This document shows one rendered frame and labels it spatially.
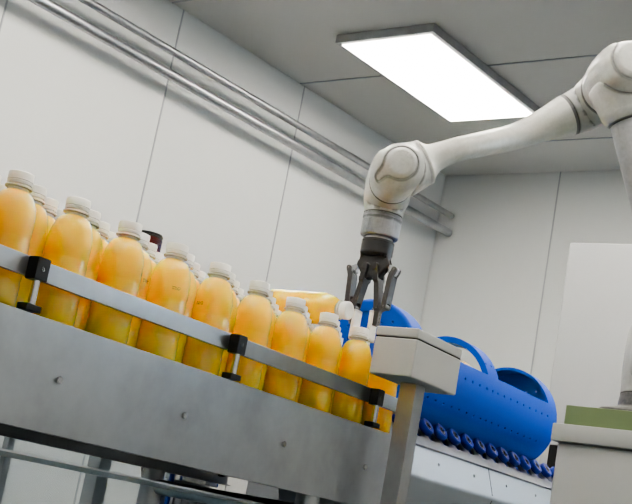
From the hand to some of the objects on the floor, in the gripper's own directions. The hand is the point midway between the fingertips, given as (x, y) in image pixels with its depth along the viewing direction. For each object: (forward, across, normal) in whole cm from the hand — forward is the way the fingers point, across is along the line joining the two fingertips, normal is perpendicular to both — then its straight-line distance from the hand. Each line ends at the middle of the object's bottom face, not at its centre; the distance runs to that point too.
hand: (363, 326), depth 282 cm
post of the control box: (+113, -19, +8) cm, 115 cm away
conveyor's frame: (+113, +10, +74) cm, 136 cm away
